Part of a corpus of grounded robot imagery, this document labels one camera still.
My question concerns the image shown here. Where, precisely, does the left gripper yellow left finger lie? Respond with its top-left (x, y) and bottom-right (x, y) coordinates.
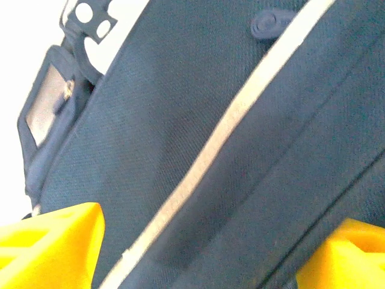
top-left (0, 202), bottom-right (106, 289)

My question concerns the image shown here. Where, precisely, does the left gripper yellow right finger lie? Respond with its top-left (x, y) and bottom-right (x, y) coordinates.
top-left (296, 218), bottom-right (385, 289)

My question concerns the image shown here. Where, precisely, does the navy blue student backpack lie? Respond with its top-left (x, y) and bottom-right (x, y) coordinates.
top-left (16, 0), bottom-right (385, 289)

